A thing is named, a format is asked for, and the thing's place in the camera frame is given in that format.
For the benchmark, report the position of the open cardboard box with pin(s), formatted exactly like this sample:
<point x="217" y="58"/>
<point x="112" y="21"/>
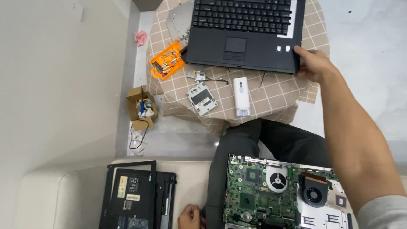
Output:
<point x="135" y="114"/>

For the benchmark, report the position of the green laptop motherboard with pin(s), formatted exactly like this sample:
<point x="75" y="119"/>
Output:
<point x="254" y="197"/>

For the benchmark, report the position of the thin metal screwdriver rod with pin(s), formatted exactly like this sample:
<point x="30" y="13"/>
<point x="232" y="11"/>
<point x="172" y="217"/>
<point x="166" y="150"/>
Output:
<point x="262" y="81"/>

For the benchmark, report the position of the crumpled pink cloth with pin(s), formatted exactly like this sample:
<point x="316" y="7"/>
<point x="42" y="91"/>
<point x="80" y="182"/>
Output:
<point x="141" y="38"/>

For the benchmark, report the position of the silver metal drive plate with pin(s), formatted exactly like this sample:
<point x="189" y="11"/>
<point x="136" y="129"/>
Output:
<point x="179" y="20"/>

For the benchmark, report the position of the small metal bracket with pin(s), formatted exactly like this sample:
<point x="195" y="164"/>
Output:
<point x="197" y="75"/>

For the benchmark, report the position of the white electric screwdriver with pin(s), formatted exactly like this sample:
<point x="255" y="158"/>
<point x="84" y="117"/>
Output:
<point x="241" y="95"/>

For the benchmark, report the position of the person's left fingers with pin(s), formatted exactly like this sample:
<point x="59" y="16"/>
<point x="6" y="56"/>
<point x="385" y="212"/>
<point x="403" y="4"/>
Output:
<point x="199" y="215"/>

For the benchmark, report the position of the person's dark trousers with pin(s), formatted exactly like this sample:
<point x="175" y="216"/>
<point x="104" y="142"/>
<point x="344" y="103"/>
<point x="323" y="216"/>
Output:
<point x="241" y="140"/>

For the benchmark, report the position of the black laptop bottom case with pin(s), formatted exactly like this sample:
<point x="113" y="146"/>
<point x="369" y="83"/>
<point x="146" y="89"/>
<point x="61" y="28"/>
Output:
<point x="140" y="203"/>

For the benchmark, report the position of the person's right hand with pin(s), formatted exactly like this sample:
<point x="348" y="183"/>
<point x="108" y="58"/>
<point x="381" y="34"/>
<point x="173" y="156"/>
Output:
<point x="316" y="65"/>

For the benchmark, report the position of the black screen bezel frame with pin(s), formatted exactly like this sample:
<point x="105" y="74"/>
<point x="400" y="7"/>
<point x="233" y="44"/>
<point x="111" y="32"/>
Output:
<point x="109" y="178"/>

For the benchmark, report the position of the person's left hand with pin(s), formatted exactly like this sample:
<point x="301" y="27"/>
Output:
<point x="189" y="218"/>

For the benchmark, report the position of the silver hard drive caddy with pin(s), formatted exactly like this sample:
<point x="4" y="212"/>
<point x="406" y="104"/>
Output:
<point x="202" y="98"/>

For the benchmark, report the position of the person's grey sleeve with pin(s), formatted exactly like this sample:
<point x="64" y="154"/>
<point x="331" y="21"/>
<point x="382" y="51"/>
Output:
<point x="384" y="213"/>

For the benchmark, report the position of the black cooling fan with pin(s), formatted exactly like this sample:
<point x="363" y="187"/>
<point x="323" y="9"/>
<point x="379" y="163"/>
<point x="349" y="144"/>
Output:
<point x="314" y="192"/>

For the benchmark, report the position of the orange screwdriver bit case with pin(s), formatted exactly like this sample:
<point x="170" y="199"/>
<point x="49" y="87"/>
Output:
<point x="167" y="60"/>

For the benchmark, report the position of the beige sofa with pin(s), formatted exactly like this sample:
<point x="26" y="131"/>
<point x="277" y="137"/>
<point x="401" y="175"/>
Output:
<point x="190" y="184"/>

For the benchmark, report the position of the beige checked tablecloth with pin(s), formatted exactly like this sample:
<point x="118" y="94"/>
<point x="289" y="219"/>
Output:
<point x="273" y="95"/>

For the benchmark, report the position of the crumpled white paper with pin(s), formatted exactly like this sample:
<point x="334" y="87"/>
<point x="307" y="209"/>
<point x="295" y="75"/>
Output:
<point x="137" y="149"/>

